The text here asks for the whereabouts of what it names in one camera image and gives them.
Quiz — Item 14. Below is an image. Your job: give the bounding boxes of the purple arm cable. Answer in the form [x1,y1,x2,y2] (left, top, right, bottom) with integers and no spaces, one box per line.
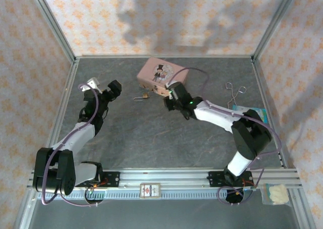
[166,67,282,206]
[41,84,106,207]

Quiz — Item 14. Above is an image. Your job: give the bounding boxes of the metal wire tongs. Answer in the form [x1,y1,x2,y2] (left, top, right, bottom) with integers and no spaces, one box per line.
[225,82,247,108]

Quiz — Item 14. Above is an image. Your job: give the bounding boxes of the aluminium side rail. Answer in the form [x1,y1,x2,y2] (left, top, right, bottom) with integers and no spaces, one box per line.
[40,60,79,169]
[251,59,288,169]

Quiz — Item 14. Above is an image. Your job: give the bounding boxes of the aluminium frame post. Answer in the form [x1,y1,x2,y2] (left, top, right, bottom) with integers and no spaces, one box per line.
[251,0,301,61]
[27,0,77,63]

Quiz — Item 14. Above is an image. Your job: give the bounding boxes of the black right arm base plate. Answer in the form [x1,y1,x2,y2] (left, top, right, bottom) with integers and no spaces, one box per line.
[208,170,254,188]

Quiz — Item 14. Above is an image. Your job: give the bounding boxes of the aluminium rear rail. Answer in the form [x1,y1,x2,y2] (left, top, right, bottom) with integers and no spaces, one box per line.
[75,53,254,60]

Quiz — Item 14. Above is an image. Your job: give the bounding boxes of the plastic bag with white pieces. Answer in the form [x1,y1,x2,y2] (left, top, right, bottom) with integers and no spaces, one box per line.
[261,183,290,206]

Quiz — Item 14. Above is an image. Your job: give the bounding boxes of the light blue packet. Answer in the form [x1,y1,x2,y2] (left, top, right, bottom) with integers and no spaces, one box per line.
[232,104,267,124]

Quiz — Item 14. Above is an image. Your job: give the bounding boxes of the pink tin box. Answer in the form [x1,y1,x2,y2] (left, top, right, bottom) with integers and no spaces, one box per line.
[137,56,190,97]

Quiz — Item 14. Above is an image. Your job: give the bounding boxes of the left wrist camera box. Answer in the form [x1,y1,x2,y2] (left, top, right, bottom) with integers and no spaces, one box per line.
[80,78,103,93]

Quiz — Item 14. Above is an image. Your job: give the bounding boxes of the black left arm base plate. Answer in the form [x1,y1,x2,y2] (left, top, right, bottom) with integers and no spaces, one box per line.
[74,171,121,189]

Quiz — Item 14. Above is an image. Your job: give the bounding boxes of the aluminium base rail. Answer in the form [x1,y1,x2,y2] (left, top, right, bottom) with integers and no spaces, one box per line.
[27,167,302,189]

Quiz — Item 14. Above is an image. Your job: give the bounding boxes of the slotted grey cable duct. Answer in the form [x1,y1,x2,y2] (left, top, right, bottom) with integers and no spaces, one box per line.
[37,190,253,200]

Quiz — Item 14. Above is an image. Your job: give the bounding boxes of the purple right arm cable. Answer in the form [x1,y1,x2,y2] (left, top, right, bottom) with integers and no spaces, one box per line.
[166,67,282,206]

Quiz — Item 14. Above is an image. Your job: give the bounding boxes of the small brass padlock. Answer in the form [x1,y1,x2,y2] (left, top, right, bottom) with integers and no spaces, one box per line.
[134,92,150,103]

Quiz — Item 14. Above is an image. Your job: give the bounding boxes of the red and white card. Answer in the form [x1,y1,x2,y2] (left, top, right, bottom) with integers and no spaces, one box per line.
[139,183,162,199]

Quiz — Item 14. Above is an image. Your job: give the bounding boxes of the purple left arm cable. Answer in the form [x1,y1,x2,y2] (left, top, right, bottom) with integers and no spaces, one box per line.
[41,84,106,207]

